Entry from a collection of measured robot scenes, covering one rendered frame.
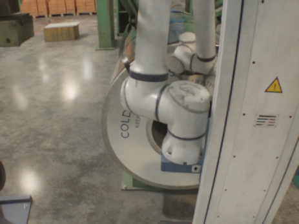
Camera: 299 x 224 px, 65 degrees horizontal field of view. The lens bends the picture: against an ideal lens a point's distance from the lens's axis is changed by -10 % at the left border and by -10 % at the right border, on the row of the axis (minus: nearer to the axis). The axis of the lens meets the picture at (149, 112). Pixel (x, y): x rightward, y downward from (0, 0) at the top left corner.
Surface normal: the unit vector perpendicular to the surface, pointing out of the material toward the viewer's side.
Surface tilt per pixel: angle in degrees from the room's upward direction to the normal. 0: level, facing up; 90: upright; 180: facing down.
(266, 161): 90
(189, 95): 10
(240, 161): 90
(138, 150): 90
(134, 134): 90
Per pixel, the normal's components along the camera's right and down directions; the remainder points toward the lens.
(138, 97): -0.47, 0.29
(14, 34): 0.01, 0.50
